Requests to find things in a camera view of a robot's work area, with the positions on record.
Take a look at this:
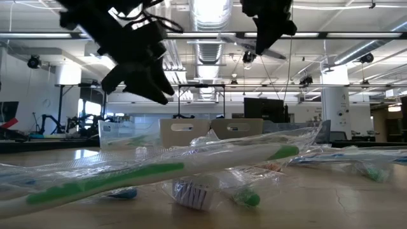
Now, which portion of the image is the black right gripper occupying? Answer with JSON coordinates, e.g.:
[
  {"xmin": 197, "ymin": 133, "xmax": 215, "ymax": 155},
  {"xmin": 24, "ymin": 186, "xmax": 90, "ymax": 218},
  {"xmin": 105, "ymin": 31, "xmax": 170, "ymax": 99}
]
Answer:
[{"xmin": 240, "ymin": 0, "xmax": 299, "ymax": 57}]

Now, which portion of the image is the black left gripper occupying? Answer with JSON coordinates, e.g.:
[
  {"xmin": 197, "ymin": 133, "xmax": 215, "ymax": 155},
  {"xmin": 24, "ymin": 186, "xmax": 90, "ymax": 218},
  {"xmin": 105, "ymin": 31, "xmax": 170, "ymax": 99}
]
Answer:
[{"xmin": 95, "ymin": 18, "xmax": 176, "ymax": 106}]

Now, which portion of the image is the white plastic bin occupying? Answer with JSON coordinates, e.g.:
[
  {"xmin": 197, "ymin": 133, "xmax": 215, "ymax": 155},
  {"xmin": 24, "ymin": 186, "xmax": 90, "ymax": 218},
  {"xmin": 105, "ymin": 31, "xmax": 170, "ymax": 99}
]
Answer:
[{"xmin": 158, "ymin": 118, "xmax": 211, "ymax": 149}]

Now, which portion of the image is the clear plastic bin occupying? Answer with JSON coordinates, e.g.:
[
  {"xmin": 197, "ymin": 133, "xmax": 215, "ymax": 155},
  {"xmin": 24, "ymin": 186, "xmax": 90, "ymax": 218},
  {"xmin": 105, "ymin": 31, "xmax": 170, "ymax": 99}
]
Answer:
[{"xmin": 98, "ymin": 120, "xmax": 163, "ymax": 150}]

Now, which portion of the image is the black monitor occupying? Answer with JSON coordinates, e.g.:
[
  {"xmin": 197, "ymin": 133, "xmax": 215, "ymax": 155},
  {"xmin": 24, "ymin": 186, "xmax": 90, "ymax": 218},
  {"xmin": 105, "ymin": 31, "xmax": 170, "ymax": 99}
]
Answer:
[{"xmin": 244, "ymin": 97, "xmax": 286, "ymax": 124}]

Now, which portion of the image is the grey plastic bin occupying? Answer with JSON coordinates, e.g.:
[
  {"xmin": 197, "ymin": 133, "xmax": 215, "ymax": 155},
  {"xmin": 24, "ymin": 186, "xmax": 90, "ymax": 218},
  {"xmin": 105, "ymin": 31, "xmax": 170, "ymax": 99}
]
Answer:
[{"xmin": 210, "ymin": 118, "xmax": 265, "ymax": 140}]

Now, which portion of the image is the white round pillar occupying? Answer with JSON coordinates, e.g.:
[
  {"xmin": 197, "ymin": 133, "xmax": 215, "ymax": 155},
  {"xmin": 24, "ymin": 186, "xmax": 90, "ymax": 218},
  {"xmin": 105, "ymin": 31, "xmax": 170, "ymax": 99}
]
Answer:
[{"xmin": 320, "ymin": 65, "xmax": 353, "ymax": 141}]

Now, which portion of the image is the dark smoked plastic bin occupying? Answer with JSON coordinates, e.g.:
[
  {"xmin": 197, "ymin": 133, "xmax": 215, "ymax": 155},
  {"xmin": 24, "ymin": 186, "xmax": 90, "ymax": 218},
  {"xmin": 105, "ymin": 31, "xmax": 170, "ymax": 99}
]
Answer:
[{"xmin": 263, "ymin": 120, "xmax": 331, "ymax": 144}]

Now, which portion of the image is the orange wrapped toothbrush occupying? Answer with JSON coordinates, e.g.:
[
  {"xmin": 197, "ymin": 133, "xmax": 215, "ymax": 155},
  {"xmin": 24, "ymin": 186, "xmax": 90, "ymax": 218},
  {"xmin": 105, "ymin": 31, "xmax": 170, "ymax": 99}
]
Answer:
[{"xmin": 254, "ymin": 162, "xmax": 284, "ymax": 173}]

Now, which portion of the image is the red object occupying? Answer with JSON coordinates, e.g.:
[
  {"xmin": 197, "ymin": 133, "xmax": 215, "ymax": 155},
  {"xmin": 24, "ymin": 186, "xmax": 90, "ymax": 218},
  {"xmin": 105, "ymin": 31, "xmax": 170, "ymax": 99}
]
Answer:
[{"xmin": 0, "ymin": 117, "xmax": 19, "ymax": 130}]

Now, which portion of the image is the black background rig frame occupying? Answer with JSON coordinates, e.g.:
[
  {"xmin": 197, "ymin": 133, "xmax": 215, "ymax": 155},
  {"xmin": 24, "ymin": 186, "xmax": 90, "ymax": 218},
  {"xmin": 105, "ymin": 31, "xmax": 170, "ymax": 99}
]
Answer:
[
  {"xmin": 54, "ymin": 83, "xmax": 109, "ymax": 135},
  {"xmin": 177, "ymin": 83, "xmax": 226, "ymax": 120}
]

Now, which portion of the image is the corrugated silver ventilation duct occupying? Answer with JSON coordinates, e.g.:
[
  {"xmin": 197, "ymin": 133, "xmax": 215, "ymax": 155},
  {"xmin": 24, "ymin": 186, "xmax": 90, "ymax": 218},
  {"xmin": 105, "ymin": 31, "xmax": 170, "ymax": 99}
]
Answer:
[{"xmin": 190, "ymin": 0, "xmax": 235, "ymax": 101}]

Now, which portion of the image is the white air duct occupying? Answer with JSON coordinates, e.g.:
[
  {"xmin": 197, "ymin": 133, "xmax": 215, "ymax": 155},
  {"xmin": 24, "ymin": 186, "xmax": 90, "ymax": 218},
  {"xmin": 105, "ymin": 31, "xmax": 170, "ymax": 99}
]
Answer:
[{"xmin": 84, "ymin": 43, "xmax": 158, "ymax": 98}]

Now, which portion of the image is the smooth silver ventilation duct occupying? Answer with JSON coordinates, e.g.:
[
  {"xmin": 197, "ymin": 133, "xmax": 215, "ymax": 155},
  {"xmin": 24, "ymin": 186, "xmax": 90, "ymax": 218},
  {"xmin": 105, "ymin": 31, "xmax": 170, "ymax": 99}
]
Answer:
[{"xmin": 332, "ymin": 18, "xmax": 407, "ymax": 66}]

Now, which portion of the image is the black wall screen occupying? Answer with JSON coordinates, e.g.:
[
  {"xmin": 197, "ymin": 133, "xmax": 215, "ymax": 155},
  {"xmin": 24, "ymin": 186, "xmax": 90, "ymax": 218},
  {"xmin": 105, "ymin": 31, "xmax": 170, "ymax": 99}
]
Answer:
[{"xmin": 0, "ymin": 101, "xmax": 20, "ymax": 123}]

